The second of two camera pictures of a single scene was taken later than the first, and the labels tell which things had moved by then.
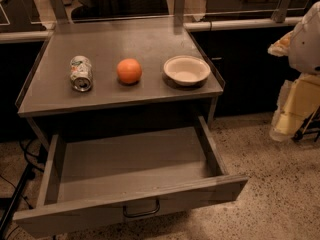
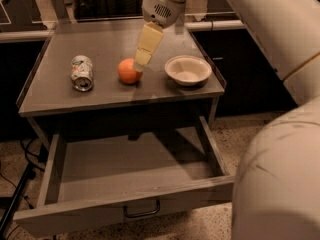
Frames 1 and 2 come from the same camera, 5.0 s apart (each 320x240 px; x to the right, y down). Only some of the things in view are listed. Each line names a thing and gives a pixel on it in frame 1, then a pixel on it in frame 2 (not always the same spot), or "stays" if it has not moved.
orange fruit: [129, 71] stays
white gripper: [307, 42] to [159, 8]
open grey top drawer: [106, 178] stays
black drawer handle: [138, 214] stays
